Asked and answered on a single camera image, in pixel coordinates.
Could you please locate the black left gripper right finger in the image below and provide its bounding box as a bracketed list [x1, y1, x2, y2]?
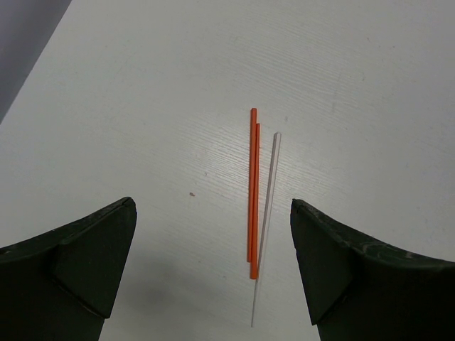
[290, 200, 454, 340]

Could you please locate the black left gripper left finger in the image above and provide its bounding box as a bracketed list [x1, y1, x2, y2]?
[1, 197, 137, 340]

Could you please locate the white chopstick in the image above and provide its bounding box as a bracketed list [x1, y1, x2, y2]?
[251, 132, 282, 328]

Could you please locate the orange chopstick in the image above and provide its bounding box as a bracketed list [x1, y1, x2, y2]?
[247, 108, 257, 262]
[250, 124, 260, 280]

